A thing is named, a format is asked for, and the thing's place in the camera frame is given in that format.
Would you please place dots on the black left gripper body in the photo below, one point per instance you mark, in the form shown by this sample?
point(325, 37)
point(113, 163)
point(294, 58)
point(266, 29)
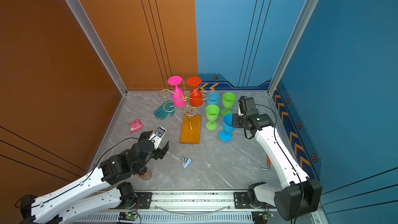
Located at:
point(158, 153)

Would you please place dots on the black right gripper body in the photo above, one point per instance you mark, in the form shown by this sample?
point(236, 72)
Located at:
point(238, 121)

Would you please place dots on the green wine glass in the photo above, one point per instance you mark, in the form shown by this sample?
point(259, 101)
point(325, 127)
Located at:
point(212, 114)
point(228, 100)

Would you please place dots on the green wine glass front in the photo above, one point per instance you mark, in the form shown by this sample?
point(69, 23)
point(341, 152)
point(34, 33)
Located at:
point(212, 114)

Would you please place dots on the light blue wine glass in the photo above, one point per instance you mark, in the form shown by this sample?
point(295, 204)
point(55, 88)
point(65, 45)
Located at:
point(213, 98)

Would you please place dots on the red wine glass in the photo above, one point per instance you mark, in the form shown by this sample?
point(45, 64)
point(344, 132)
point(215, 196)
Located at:
point(195, 96)

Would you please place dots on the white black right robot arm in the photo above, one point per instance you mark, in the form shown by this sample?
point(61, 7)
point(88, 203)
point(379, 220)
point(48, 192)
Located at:
point(298, 194)

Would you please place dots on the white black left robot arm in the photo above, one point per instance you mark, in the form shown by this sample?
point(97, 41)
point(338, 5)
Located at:
point(103, 188)

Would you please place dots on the orange wooden rack base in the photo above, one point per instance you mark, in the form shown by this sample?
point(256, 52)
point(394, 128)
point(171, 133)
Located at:
point(190, 131)

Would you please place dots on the magenta wine glass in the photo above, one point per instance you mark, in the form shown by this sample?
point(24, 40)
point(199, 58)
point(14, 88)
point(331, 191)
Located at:
point(177, 93)

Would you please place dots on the pink snack packet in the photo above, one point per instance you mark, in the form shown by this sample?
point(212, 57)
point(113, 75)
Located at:
point(136, 125)

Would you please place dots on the brown jar black lid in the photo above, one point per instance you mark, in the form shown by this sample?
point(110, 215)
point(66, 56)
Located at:
point(145, 174)

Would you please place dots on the teal rubber glove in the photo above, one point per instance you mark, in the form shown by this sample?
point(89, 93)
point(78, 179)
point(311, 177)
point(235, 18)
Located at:
point(167, 108)

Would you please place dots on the light blue stapler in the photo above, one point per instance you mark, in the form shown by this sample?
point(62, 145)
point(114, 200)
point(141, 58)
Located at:
point(186, 162)

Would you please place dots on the green circuit board left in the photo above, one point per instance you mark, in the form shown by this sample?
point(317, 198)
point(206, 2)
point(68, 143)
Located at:
point(128, 217)

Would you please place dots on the green circuit board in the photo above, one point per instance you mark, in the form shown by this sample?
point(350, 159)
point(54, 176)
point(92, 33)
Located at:
point(261, 217)
point(128, 217)

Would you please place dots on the green circuit board right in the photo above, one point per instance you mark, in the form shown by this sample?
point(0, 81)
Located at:
point(261, 217)

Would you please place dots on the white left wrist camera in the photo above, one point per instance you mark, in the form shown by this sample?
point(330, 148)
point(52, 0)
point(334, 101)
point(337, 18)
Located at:
point(157, 136)

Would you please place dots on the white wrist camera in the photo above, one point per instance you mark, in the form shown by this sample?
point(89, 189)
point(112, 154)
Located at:
point(247, 106)
point(157, 136)

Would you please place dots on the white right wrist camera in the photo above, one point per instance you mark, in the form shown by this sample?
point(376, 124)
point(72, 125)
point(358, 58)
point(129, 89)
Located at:
point(247, 106)

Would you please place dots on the gold wire glass rack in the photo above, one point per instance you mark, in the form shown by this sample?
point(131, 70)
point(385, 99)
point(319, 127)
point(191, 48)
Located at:
point(188, 109)

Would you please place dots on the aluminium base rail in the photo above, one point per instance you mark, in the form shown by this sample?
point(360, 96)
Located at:
point(187, 207)

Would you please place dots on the aluminium corner post right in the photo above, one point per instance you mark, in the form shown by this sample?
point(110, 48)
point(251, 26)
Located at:
point(300, 25)

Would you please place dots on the aluminium corner post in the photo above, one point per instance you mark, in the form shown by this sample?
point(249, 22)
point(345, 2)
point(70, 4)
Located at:
point(300, 25)
point(85, 23)

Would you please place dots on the aluminium corner post left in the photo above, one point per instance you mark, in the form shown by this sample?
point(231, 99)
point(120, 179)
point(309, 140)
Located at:
point(85, 23)

